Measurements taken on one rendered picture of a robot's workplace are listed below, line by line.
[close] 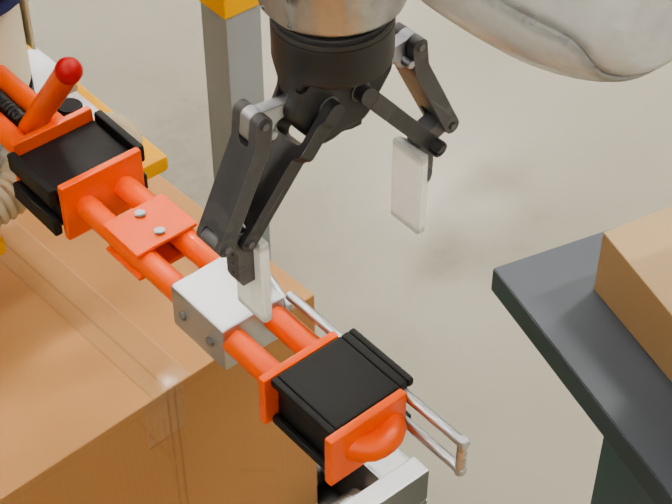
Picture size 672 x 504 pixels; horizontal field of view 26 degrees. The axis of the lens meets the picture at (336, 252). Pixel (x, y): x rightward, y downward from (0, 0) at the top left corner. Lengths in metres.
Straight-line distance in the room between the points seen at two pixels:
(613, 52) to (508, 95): 2.74
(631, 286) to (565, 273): 0.13
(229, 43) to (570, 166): 1.36
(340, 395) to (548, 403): 1.67
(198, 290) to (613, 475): 1.02
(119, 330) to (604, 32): 0.96
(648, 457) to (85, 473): 0.63
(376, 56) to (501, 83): 2.58
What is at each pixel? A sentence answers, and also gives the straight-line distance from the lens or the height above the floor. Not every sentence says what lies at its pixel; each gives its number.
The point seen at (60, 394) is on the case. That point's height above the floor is 0.95.
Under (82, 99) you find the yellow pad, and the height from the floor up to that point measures 1.11.
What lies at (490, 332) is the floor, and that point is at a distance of 2.83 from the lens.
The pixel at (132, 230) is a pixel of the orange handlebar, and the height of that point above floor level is 1.23.
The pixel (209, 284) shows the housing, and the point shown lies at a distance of 1.16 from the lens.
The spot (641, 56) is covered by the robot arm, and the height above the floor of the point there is 1.66.
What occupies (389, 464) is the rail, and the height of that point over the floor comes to 0.59.
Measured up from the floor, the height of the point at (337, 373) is 1.24.
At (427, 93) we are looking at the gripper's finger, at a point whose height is 1.47.
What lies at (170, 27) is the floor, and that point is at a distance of 3.62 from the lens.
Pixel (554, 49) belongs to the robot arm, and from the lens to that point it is 0.66.
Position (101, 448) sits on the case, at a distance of 1.45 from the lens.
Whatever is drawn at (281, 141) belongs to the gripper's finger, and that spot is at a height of 1.48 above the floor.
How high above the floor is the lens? 2.04
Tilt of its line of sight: 43 degrees down
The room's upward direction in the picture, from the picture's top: straight up
